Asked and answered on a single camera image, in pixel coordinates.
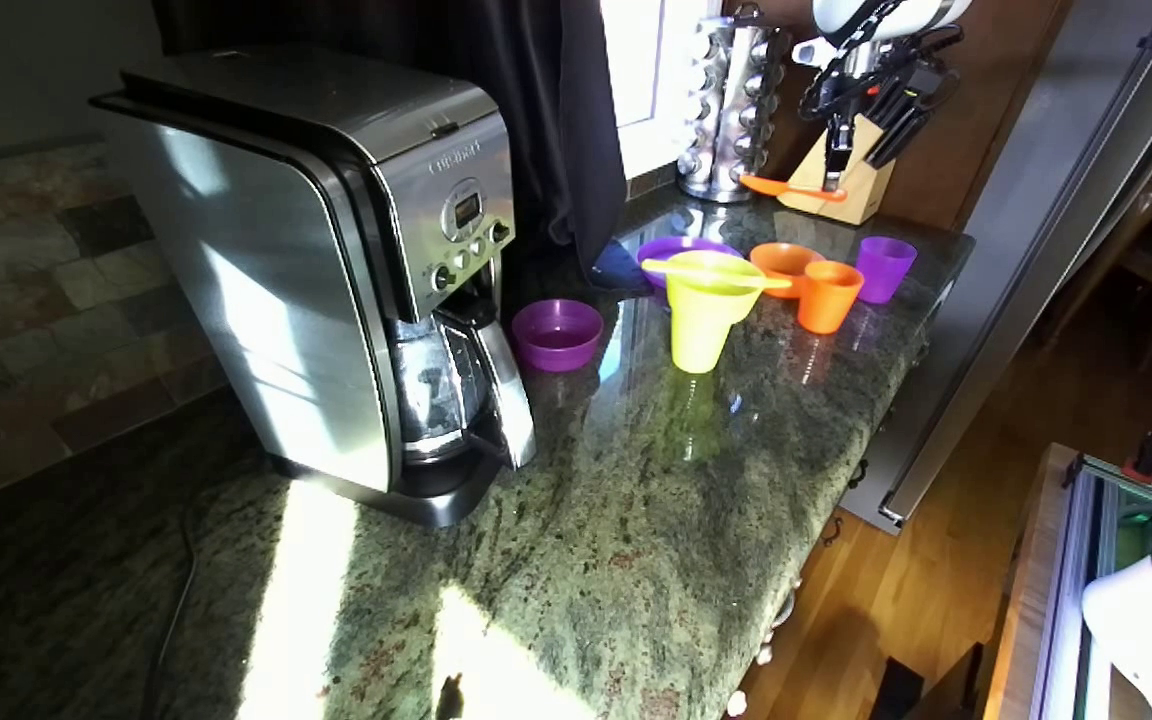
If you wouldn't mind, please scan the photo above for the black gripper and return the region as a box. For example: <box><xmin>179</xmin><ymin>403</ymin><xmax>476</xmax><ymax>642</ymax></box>
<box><xmin>809</xmin><ymin>33</ymin><xmax>960</xmax><ymax>196</ymax></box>

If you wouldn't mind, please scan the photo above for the wooden knife block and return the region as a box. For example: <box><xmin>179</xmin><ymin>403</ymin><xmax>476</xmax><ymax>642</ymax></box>
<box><xmin>778</xmin><ymin>113</ymin><xmax>902</xmax><ymax>230</ymax></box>

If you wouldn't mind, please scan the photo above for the yellow-green plastic knife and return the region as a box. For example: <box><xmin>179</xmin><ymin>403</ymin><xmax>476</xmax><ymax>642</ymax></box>
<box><xmin>640</xmin><ymin>258</ymin><xmax>797</xmax><ymax>294</ymax></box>

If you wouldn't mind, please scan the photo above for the chrome spice rack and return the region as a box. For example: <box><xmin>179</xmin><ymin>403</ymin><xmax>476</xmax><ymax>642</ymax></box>
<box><xmin>671</xmin><ymin>10</ymin><xmax>797</xmax><ymax>210</ymax></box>

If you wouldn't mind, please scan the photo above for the purple plastic cup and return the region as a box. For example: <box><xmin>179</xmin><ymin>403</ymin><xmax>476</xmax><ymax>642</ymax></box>
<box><xmin>510</xmin><ymin>294</ymin><xmax>608</xmax><ymax>378</ymax></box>
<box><xmin>852</xmin><ymin>232</ymin><xmax>926</xmax><ymax>312</ymax></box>

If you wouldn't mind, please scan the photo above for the orange plastic cup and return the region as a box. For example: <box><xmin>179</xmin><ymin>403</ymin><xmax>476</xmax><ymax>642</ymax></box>
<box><xmin>793</xmin><ymin>258</ymin><xmax>867</xmax><ymax>337</ymax></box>

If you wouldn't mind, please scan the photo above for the stainless steel refrigerator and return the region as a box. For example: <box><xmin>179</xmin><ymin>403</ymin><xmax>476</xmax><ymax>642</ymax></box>
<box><xmin>840</xmin><ymin>0</ymin><xmax>1152</xmax><ymax>537</ymax></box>

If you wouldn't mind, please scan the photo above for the bright window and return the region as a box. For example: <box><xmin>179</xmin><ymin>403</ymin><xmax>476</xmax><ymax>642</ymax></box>
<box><xmin>595</xmin><ymin>0</ymin><xmax>727</xmax><ymax>185</ymax></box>

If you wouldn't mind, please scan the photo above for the yellow-green plastic cup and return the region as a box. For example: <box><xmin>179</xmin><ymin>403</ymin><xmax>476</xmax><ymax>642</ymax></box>
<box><xmin>669</xmin><ymin>312</ymin><xmax>741</xmax><ymax>379</ymax></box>

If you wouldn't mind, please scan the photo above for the glass coffee carafe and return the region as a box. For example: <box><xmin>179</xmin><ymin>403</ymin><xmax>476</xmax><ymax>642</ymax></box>
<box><xmin>393</xmin><ymin>312</ymin><xmax>540</xmax><ymax>471</ymax></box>

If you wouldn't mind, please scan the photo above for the metal framed glass cabinet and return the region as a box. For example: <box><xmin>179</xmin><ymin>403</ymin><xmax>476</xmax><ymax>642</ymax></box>
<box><xmin>990</xmin><ymin>439</ymin><xmax>1152</xmax><ymax>720</ymax></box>

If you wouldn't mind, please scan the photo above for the black box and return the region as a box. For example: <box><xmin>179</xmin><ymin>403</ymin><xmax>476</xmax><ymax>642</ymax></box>
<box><xmin>867</xmin><ymin>642</ymin><xmax>994</xmax><ymax>720</ymax></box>

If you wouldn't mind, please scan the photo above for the stainless steel coffee maker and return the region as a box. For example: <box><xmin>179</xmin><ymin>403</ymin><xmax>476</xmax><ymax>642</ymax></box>
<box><xmin>87</xmin><ymin>44</ymin><xmax>540</xmax><ymax>533</ymax></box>

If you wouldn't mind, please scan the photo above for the white and black device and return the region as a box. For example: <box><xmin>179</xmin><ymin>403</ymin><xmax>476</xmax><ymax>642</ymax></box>
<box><xmin>1081</xmin><ymin>506</ymin><xmax>1152</xmax><ymax>720</ymax></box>

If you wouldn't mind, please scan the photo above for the black handled kitchen knife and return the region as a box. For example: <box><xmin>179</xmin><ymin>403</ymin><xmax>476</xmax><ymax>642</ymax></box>
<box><xmin>865</xmin><ymin>95</ymin><xmax>934</xmax><ymax>172</ymax></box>
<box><xmin>890</xmin><ymin>56</ymin><xmax>970</xmax><ymax>113</ymax></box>

